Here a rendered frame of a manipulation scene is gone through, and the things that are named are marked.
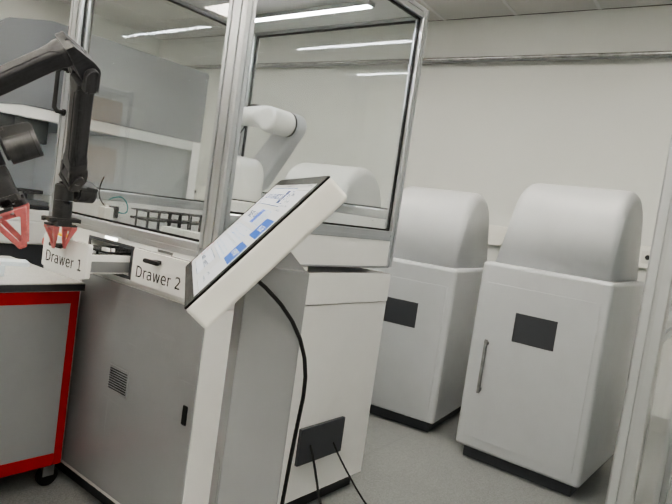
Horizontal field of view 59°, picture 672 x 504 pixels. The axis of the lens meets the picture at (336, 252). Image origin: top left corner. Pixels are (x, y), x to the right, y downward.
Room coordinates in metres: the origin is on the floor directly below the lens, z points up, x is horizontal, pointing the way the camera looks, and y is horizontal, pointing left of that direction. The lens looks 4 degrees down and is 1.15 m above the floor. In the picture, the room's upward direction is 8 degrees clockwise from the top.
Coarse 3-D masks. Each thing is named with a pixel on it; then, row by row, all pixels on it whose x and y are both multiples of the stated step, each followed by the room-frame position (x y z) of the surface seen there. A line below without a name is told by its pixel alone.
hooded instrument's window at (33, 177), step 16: (0, 112) 2.52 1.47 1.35; (48, 128) 2.68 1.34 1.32; (48, 144) 2.69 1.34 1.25; (32, 160) 2.64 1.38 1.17; (48, 160) 2.69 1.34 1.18; (16, 176) 2.59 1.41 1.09; (32, 176) 2.64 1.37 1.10; (48, 176) 2.70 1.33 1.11; (32, 192) 2.65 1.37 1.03; (48, 192) 2.70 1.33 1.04; (32, 208) 2.65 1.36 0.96; (48, 208) 2.71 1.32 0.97
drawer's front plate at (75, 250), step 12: (48, 240) 2.01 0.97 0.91; (60, 240) 1.96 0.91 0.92; (72, 240) 1.92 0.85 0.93; (48, 252) 2.01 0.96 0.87; (60, 252) 1.96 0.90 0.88; (72, 252) 1.91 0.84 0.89; (84, 252) 1.86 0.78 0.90; (48, 264) 2.00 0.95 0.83; (72, 264) 1.90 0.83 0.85; (84, 264) 1.86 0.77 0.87; (84, 276) 1.85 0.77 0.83
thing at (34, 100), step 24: (0, 24) 2.47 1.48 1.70; (24, 24) 2.54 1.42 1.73; (48, 24) 2.62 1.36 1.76; (0, 48) 2.48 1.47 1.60; (24, 48) 2.55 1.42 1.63; (0, 96) 2.49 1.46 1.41; (24, 96) 2.57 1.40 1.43; (48, 96) 2.65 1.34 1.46; (48, 120) 2.66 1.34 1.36; (0, 240) 2.54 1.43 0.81
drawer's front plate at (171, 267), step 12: (144, 252) 1.91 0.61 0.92; (132, 264) 1.95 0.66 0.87; (144, 264) 1.91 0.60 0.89; (168, 264) 1.83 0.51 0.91; (180, 264) 1.80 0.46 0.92; (132, 276) 1.94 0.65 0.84; (144, 276) 1.90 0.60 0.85; (168, 276) 1.83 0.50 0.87; (180, 276) 1.79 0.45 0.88; (156, 288) 1.86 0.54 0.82; (168, 288) 1.82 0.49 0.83; (180, 288) 1.79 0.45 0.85
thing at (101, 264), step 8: (96, 256) 1.90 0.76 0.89; (104, 256) 1.92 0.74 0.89; (112, 256) 1.94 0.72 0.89; (120, 256) 1.96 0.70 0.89; (128, 256) 1.99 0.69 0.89; (96, 264) 1.90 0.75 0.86; (104, 264) 1.92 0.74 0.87; (112, 264) 1.94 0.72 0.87; (120, 264) 1.96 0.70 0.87; (128, 264) 1.99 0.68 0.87; (96, 272) 1.90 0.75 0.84; (104, 272) 1.92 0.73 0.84; (112, 272) 1.94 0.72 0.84; (120, 272) 1.97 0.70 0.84; (128, 272) 1.99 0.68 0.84
